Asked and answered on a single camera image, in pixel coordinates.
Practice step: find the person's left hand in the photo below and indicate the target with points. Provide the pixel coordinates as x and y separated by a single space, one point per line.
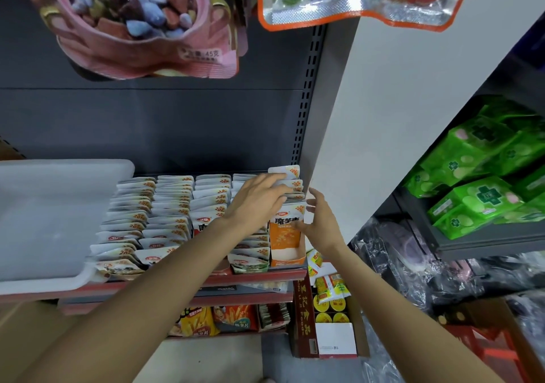
257 200

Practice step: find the person's right hand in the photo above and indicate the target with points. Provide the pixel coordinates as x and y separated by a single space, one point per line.
322 223

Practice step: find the orange display box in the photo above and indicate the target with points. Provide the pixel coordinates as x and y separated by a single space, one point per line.
288 234

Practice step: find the orange snack packet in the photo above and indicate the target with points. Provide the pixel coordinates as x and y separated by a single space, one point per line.
288 238

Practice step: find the red display box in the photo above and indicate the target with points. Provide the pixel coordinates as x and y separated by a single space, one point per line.
209 200

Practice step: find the green display box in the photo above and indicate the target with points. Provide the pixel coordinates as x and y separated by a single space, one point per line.
251 255

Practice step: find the blue display box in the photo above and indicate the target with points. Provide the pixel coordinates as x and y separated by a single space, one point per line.
166 221

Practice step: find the gold display box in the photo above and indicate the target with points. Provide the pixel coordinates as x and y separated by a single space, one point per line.
123 225

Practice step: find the white plastic bin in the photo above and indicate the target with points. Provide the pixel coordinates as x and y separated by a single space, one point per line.
51 225

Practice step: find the person's right forearm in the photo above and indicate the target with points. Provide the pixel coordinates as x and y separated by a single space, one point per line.
409 319

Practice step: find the person's left forearm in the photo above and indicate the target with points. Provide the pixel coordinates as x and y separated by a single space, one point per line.
128 315

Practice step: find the yellow snack packets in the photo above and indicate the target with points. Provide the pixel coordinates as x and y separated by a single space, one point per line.
328 289

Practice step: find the blue print cardboard carton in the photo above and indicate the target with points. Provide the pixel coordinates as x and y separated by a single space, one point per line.
34 340

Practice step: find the black plastic wrapped bundle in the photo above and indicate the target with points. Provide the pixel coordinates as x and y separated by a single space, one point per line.
409 264

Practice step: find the dark red white-label carton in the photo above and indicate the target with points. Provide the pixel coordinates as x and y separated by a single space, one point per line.
323 327

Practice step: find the row of orange chip bags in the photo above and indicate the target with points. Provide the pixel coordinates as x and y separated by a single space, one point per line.
230 319

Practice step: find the stack of green packs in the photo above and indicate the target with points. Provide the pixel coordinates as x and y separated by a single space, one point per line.
485 170

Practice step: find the hanging pink candy bag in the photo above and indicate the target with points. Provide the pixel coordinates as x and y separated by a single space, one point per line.
136 21

